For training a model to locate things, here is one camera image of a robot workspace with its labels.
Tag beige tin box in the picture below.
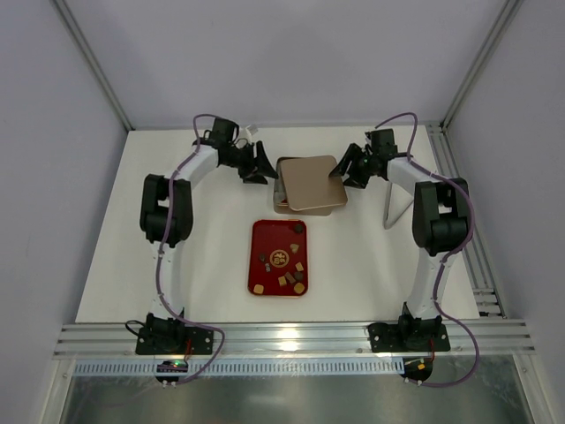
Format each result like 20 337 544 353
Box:
273 156 333 216

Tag metal serving tongs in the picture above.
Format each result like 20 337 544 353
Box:
382 183 413 231

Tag beige tin lid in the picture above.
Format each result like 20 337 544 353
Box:
281 155 348 211

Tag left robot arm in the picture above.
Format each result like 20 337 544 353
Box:
134 116 277 356

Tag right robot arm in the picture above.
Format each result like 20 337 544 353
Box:
329 129 473 353

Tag brown rectangular chocolate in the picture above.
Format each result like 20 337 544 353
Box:
285 272 296 284

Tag golden round chocolate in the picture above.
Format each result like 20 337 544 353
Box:
294 283 305 294

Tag red rectangular tray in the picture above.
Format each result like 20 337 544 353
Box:
247 219 309 298

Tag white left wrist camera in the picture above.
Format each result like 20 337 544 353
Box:
237 125 259 144

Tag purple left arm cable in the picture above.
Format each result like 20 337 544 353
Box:
152 113 227 385

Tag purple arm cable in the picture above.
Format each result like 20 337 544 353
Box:
374 111 481 390
152 113 227 385

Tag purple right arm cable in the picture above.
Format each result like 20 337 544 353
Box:
374 111 481 390

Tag aluminium frame rail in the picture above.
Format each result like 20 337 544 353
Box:
52 318 536 360

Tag white slotted cable duct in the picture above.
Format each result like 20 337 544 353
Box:
73 357 404 379

